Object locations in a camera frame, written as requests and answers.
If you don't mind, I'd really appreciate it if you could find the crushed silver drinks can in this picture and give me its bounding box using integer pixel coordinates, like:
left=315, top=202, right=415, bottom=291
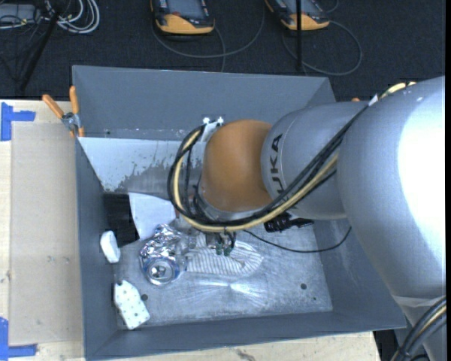
left=138, top=223, right=189, bottom=287

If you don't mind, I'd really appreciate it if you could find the white striped cloth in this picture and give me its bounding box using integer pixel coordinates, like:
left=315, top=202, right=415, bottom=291
left=183, top=235, right=265, bottom=278

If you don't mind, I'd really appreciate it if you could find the white flat box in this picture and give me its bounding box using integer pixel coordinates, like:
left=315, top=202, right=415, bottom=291
left=129, top=192, right=178, bottom=242

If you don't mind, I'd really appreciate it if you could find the black flat block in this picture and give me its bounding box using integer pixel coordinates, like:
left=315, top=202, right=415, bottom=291
left=102, top=192, right=139, bottom=246

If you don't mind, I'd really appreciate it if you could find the small white rounded object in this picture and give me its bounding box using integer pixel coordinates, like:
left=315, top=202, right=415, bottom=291
left=99, top=230, right=122, bottom=264

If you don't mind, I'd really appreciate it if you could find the white dotted bottle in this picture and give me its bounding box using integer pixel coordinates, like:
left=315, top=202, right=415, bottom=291
left=113, top=280, right=151, bottom=331

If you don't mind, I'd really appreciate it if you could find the grey metal bin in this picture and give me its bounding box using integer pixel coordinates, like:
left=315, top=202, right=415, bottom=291
left=71, top=65, right=407, bottom=360

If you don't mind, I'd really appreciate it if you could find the pale brown cardboard board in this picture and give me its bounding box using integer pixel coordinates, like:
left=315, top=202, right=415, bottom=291
left=8, top=121, right=85, bottom=346

